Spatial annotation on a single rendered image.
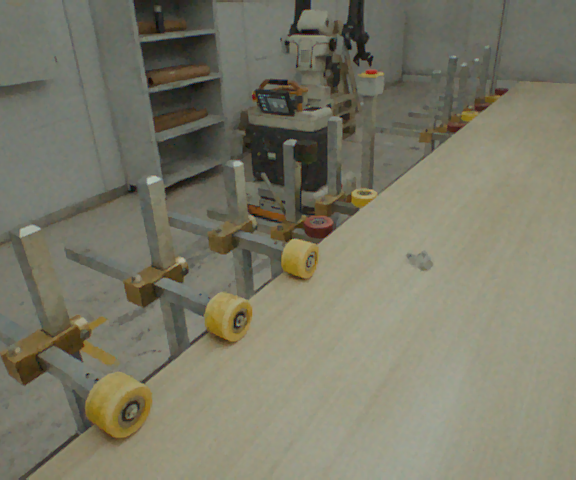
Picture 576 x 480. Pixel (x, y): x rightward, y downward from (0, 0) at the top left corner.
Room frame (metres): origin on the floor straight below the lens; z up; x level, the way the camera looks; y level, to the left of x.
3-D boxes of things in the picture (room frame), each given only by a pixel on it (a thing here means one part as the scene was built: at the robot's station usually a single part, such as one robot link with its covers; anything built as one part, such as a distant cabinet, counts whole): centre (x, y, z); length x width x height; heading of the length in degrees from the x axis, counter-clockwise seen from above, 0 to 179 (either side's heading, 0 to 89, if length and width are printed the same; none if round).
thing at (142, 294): (0.84, 0.28, 0.95); 0.14 x 0.06 x 0.05; 146
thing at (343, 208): (1.48, -0.07, 0.84); 0.43 x 0.03 x 0.04; 56
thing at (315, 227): (1.18, -0.08, 0.85); 0.08 x 0.08 x 0.11
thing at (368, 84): (1.69, -0.30, 1.18); 0.07 x 0.07 x 0.08; 56
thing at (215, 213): (1.29, 0.08, 0.84); 0.43 x 0.03 x 0.04; 56
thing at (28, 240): (0.65, 0.41, 0.93); 0.04 x 0.04 x 0.48; 56
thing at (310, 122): (3.22, -0.04, 0.59); 0.55 x 0.34 x 0.83; 55
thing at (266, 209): (3.29, -0.09, 0.16); 0.67 x 0.64 x 0.25; 145
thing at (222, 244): (1.05, 0.14, 0.95); 0.14 x 0.06 x 0.05; 146
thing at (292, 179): (1.27, -0.01, 0.87); 0.04 x 0.04 x 0.48; 56
